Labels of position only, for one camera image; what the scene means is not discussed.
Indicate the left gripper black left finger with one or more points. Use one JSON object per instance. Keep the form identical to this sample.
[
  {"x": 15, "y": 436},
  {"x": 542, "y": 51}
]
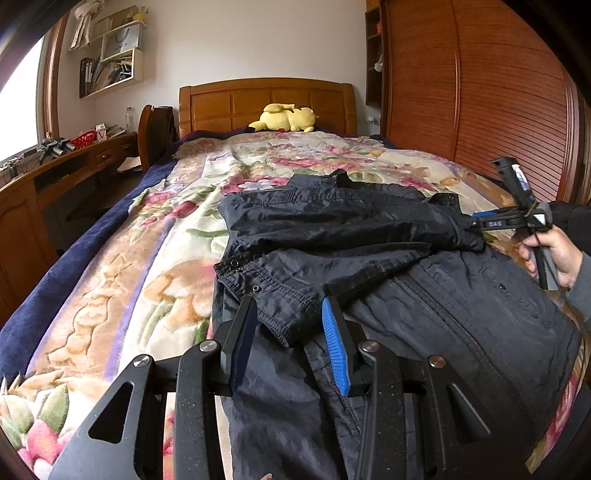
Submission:
[{"x": 122, "y": 436}]

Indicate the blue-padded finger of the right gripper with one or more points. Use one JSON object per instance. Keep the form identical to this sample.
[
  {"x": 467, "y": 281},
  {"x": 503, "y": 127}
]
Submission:
[{"x": 485, "y": 215}]

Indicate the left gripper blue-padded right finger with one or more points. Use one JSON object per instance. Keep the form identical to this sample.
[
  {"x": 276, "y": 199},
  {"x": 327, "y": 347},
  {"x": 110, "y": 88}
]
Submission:
[{"x": 422, "y": 421}]

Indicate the dark navy jacket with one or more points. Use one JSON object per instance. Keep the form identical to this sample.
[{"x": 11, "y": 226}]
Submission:
[{"x": 412, "y": 273}]

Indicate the person's right hand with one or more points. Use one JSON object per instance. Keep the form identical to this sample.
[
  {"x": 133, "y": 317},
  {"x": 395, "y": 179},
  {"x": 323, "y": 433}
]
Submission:
[{"x": 566, "y": 256}]

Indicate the floral quilt bedspread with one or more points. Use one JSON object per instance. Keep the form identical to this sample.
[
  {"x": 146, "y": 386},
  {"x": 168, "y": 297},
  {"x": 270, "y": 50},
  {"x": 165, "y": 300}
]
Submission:
[{"x": 149, "y": 288}]

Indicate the wooden louvered wardrobe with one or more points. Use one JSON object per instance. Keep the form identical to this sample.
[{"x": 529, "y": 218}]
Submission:
[{"x": 471, "y": 81}]

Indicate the navy blue bed sheet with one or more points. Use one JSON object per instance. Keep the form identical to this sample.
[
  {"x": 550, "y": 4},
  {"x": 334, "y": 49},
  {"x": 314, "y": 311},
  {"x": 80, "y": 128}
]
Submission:
[{"x": 25, "y": 328}]

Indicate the yellow plush toy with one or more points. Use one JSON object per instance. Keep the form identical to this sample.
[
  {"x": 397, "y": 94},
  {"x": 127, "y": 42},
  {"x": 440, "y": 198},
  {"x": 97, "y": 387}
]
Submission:
[{"x": 286, "y": 118}]

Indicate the wooden desk with cabinets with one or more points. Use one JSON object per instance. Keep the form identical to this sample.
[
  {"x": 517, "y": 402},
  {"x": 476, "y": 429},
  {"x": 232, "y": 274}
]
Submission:
[{"x": 27, "y": 252}]

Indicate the dark wooden chair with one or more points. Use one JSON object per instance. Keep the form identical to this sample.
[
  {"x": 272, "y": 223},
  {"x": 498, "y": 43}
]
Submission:
[{"x": 156, "y": 134}]

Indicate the red basket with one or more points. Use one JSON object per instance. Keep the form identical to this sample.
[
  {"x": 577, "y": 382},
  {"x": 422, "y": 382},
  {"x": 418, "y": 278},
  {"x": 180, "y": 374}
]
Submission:
[{"x": 84, "y": 139}]

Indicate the white carton on desk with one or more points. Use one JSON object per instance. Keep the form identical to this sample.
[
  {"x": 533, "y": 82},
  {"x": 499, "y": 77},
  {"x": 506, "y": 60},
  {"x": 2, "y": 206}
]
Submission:
[{"x": 101, "y": 132}]

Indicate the clear plastic bottle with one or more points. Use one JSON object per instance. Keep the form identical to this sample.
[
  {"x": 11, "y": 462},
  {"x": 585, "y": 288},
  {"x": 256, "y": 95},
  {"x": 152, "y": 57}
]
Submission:
[{"x": 129, "y": 119}]

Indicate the tied white curtain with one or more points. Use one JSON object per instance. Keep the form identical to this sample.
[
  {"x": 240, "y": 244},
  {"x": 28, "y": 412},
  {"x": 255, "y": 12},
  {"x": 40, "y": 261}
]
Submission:
[{"x": 84, "y": 14}]

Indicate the window with wooden frame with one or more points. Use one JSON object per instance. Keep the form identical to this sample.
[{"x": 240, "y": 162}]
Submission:
[{"x": 29, "y": 95}]

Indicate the white wall shelf unit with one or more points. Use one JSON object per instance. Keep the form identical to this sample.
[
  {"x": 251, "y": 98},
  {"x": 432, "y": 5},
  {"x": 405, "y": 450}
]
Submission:
[{"x": 115, "y": 55}]

